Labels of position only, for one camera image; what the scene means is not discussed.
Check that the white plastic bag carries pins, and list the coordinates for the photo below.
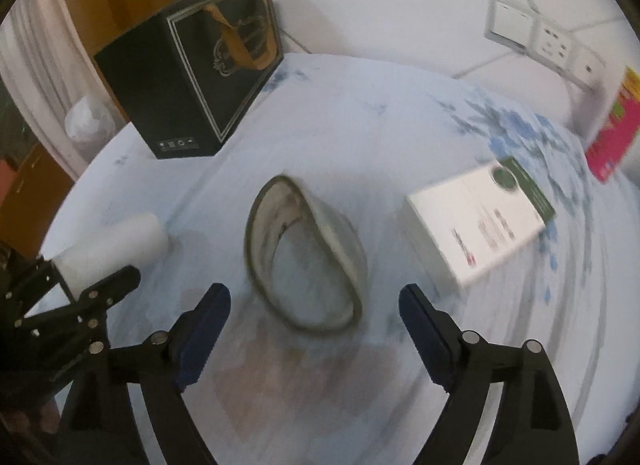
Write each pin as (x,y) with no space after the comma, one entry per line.
(90,125)

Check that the clear tape roll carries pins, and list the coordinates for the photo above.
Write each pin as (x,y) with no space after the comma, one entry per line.
(305,255)

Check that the white cylindrical tube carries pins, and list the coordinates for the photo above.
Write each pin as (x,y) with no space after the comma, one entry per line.
(110,247)

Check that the white multi-hole wall socket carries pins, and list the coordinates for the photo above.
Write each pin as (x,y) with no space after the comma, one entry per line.
(554,45)

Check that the black gift bag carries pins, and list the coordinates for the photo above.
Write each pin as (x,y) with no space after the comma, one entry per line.
(200,75)

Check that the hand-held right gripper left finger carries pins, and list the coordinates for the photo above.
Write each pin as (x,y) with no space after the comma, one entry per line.
(202,335)

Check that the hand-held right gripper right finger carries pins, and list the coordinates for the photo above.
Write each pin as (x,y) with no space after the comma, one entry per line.
(425,335)

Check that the white single wall socket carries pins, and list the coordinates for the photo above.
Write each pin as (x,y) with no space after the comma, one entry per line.
(589,65)

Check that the white box with green end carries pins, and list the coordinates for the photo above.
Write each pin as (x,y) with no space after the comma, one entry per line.
(480,220)

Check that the white curtain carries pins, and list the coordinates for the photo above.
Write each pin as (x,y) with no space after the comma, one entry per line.
(35,60)

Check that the pink cylindrical can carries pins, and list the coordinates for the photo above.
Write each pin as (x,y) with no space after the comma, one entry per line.
(617,130)

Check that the white wall switch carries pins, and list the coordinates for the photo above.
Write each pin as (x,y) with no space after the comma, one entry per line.
(510,20)

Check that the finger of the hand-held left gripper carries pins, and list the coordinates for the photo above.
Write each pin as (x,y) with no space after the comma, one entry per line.
(117,285)
(35,275)

